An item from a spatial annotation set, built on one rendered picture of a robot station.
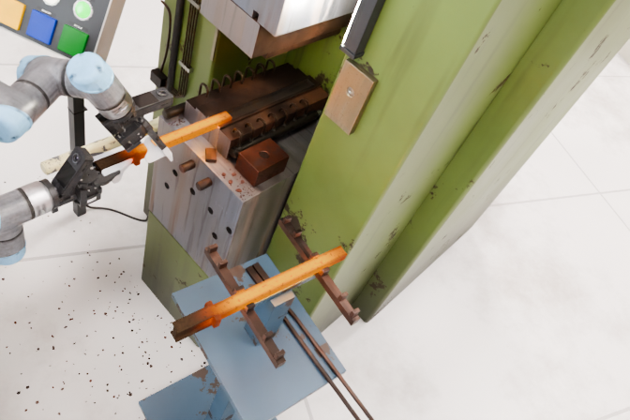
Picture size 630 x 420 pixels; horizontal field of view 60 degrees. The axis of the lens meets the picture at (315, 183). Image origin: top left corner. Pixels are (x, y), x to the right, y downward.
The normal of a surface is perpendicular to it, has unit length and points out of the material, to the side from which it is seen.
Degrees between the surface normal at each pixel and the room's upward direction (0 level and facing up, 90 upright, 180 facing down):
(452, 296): 0
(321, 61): 90
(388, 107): 90
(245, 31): 90
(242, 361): 0
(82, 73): 29
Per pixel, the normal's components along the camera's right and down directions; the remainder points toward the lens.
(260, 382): 0.29, -0.64
